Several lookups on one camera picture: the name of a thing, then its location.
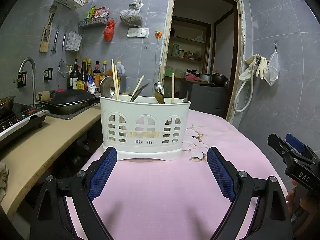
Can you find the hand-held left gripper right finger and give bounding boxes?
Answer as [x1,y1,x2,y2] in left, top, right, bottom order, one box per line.
[207,147,293,240]

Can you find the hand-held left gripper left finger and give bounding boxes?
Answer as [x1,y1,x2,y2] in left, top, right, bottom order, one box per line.
[30,147,118,240]

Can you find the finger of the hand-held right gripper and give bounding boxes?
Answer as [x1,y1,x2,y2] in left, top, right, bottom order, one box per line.
[267,134,297,167]
[286,134,320,165]

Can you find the white plastic utensil holder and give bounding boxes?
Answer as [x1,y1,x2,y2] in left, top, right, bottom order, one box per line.
[99,94,192,162]

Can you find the gold spoon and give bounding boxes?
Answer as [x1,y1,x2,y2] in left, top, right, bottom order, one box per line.
[154,91,165,105]

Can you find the person's right hand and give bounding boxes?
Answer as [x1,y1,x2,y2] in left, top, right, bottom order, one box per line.
[286,189,320,232]

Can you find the pink floral tablecloth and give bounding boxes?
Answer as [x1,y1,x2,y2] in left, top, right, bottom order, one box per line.
[64,110,288,240]

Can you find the beige kitchen counter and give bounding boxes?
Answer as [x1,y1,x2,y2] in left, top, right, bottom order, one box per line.
[0,102,110,220]

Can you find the dark grey cabinet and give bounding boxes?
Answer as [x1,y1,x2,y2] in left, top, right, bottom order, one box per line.
[180,79,229,118]

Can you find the white mesh bag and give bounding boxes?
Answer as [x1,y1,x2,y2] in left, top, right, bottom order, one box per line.
[264,44,280,86]

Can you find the black wok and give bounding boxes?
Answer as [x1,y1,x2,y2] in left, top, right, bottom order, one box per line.
[40,89,100,115]

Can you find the cream rubber gloves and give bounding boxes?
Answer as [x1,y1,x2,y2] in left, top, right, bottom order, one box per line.
[239,54,270,82]

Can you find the blue white packet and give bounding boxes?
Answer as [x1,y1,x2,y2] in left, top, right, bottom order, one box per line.
[87,74,98,95]

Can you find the dark cooking pot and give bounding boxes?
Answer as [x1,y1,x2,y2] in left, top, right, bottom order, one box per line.
[211,73,229,87]

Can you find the beige sponge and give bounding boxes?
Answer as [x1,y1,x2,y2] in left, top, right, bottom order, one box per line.
[37,91,52,102]

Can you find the induction cooktop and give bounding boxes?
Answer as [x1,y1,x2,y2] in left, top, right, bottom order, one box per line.
[0,102,50,150]

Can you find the dark bottle green label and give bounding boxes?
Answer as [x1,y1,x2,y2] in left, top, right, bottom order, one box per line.
[78,58,88,90]

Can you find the brown bottle white label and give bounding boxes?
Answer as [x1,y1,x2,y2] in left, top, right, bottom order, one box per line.
[69,59,81,90]

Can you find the dark bottle red cap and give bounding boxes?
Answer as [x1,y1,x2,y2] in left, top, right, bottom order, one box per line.
[93,61,101,87]

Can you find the beige towel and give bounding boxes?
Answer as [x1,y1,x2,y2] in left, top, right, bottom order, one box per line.
[0,162,9,199]

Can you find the small pan with food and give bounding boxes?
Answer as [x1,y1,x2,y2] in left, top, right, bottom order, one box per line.
[0,95,16,117]

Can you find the steel faucet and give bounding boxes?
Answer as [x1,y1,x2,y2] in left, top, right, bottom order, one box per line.
[18,57,40,108]

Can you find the white perforated hanging box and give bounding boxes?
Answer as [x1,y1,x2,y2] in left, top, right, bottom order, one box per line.
[65,31,83,52]

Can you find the wooden shelf unit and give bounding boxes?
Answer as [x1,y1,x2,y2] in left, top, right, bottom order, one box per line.
[167,16,212,80]

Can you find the red plastic bag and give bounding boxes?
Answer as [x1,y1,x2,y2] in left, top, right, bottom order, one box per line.
[103,20,116,42]

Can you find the clear bag of dried goods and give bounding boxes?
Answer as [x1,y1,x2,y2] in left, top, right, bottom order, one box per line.
[119,0,145,27]

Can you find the yellow green snack packet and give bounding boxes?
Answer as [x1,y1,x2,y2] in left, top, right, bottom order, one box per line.
[85,5,97,20]

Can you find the red snack packet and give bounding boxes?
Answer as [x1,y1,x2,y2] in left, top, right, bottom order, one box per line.
[94,7,110,18]

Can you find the white hose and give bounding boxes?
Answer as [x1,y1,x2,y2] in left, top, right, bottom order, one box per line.
[233,59,259,113]

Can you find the wire strainer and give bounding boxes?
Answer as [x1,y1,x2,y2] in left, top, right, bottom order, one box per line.
[58,52,70,78]

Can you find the white cable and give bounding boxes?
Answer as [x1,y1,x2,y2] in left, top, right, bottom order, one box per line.
[155,39,160,80]

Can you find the door frame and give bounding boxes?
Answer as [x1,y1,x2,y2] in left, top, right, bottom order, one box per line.
[158,0,244,124]

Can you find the grey wall shelf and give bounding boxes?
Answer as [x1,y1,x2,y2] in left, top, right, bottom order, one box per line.
[78,17,109,28]

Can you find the wooden wall knife rack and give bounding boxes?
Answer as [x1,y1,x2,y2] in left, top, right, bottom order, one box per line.
[39,4,58,53]

